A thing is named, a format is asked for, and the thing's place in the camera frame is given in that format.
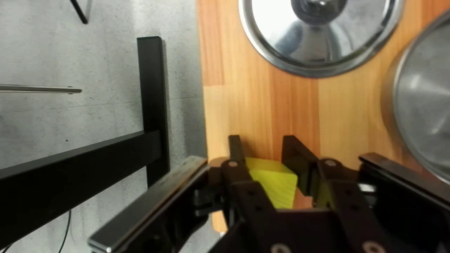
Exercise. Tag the silver metal pot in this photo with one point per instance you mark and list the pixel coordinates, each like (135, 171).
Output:
(421, 103)

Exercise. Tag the grey toy stove top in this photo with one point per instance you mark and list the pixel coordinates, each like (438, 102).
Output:
(70, 57)

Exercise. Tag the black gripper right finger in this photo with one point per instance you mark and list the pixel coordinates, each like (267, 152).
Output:
(346, 202)

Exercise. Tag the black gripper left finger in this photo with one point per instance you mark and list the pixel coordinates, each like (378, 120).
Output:
(154, 206)

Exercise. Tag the thin grey rod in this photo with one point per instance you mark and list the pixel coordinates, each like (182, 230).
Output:
(36, 89)

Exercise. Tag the black metal bar frame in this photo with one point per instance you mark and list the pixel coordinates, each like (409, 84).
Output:
(151, 103)

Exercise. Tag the yellow block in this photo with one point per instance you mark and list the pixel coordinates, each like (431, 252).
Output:
(275, 185)

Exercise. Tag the silver pot lid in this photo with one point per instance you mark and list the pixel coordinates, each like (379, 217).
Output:
(323, 37)

